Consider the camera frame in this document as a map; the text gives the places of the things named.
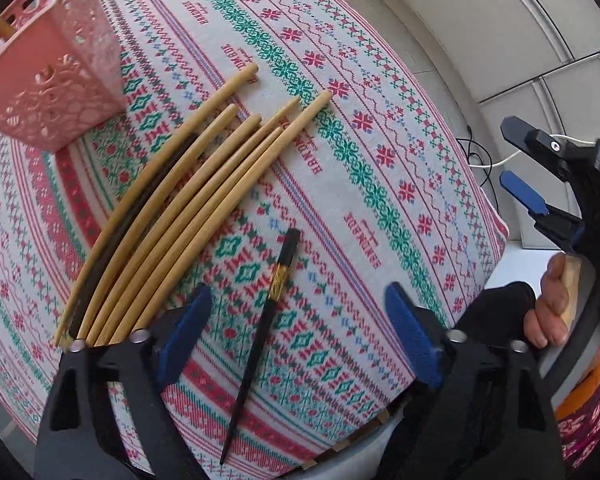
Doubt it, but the orange patterned sleeve forearm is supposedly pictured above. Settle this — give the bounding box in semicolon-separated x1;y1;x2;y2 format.
555;362;600;479

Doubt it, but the person's right hand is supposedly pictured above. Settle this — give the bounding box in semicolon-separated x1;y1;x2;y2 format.
523;251;600;366

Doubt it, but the white cable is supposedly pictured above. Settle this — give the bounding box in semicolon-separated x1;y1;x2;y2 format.
468;133;598;169

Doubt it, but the black chopstick gold band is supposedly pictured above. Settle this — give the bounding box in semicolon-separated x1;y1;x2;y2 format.
220;228;300;465

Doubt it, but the pink plastic lattice basket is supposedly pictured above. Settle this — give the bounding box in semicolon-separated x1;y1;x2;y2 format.
0;0;125;153

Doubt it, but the patterned red green tablecloth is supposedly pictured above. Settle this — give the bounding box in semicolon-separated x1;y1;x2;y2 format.
0;0;508;479

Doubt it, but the black cable on floor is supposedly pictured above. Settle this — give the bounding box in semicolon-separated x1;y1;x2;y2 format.
454;123;501;201

